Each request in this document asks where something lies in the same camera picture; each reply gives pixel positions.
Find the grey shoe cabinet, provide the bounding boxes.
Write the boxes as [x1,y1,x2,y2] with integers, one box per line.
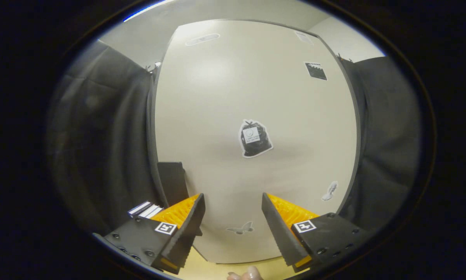
[147,17,365,265]

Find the black cabinet door handle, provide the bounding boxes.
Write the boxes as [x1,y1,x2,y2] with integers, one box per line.
[158,162,189,207]

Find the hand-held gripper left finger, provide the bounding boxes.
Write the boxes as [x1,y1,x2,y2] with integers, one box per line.
[103,192,206,275]

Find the black backdrop cloth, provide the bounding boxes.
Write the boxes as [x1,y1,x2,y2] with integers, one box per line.
[46,41,163,238]
[340,56,425,235]

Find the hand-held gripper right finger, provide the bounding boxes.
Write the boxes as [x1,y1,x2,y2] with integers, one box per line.
[261,192,368,273]

